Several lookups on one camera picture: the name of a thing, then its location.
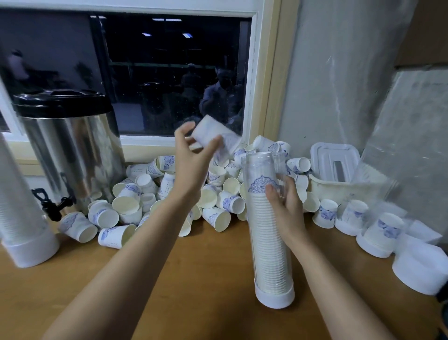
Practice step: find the person's left hand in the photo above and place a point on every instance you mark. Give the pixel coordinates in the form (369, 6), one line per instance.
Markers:
(189, 175)

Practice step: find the person's right hand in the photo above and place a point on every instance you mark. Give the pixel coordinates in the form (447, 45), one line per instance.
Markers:
(290, 221)

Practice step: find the single blue-printed paper cup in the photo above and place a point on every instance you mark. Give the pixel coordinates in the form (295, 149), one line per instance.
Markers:
(213, 133)

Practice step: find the pile of paper cups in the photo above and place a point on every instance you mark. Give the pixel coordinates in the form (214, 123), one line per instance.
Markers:
(126, 200)

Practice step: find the person's left forearm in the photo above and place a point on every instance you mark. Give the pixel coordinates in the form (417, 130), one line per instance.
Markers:
(119, 280)

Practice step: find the person's right forearm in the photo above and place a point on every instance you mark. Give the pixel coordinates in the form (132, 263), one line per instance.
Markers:
(343, 298)

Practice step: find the translucent plastic box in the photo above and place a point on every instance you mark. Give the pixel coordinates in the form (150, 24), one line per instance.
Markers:
(353, 189)

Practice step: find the white plastic lid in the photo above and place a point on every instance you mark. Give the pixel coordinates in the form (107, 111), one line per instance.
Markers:
(334, 160)

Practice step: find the white framed window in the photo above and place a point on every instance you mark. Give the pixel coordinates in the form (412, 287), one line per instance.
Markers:
(168, 70)

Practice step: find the stainless steel water dispenser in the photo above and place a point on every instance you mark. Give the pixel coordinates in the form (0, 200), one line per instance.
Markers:
(70, 147)

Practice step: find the clear plastic bag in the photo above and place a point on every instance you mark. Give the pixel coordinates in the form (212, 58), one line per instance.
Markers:
(416, 140)

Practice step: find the brown wooden wall cabinet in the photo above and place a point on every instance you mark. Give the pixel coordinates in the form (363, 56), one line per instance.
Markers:
(427, 28)

